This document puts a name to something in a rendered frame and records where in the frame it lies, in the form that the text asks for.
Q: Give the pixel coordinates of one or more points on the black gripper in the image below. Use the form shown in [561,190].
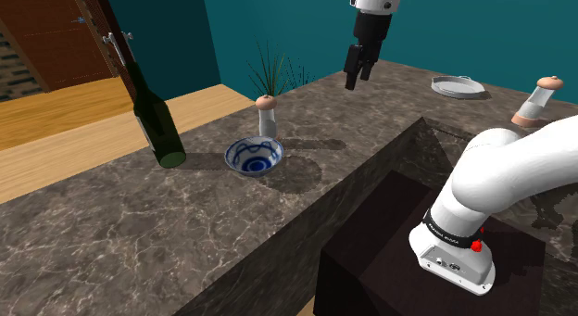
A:
[371,30]

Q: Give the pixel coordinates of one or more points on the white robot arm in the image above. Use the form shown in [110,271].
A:
[492,170]

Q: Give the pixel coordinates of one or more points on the green spiky plant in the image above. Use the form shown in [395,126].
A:
[270,73]

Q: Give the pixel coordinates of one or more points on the grey round plate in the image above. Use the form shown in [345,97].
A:
[456,87]

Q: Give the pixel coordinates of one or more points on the glass shaker with wooden top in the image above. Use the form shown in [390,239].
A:
[267,118]
[536,102]

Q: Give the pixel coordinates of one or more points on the blue and white bowl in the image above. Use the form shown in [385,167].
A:
[254,157]

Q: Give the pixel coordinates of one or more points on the dark green glass bottle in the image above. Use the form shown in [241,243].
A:
[155,121]

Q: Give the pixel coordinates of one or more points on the dark robot stand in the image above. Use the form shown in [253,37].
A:
[388,279]

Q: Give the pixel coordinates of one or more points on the brown wooden door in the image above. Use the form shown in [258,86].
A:
[54,35]

